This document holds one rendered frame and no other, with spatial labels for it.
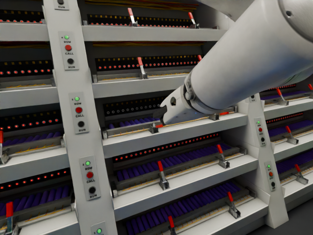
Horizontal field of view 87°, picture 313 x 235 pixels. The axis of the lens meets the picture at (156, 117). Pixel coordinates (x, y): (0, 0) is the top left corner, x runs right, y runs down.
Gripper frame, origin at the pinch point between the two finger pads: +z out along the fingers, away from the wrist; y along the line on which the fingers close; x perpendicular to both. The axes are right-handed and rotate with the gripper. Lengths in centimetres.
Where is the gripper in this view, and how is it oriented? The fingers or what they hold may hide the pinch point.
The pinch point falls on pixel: (171, 117)
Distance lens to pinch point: 43.4
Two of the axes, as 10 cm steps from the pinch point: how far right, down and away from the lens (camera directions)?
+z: -2.9, 2.8, 9.1
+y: 9.2, -1.6, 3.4
